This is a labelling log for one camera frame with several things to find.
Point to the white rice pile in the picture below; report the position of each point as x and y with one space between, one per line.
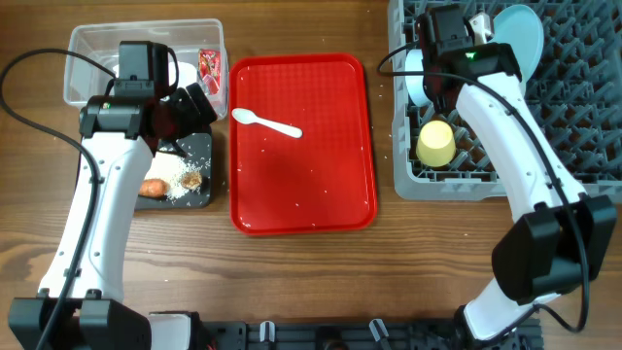
171 168

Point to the light blue plate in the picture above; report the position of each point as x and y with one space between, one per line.
521 28

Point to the grey dishwasher rack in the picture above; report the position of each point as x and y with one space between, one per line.
574 95

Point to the black tray bin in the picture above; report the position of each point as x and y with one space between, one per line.
196 149

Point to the light blue bowl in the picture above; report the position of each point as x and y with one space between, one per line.
414 84

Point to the orange carrot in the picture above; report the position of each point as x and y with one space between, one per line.
154 188

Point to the yellow cup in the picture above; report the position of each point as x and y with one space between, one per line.
436 145

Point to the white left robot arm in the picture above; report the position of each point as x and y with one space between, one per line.
78 304

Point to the red snack wrapper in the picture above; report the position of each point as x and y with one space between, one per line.
210 63

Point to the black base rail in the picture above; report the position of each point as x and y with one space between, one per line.
377 334

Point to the white plastic spoon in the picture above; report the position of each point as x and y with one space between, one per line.
246 116

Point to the white napkin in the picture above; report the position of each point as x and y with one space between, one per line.
185 73

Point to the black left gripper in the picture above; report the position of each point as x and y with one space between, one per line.
197 113

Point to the clear plastic bin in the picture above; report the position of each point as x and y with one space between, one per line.
186 37

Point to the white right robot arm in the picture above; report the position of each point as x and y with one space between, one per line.
557 244

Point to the brown food scrap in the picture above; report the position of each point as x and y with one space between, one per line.
192 181

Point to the red plastic tray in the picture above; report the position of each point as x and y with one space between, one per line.
321 181

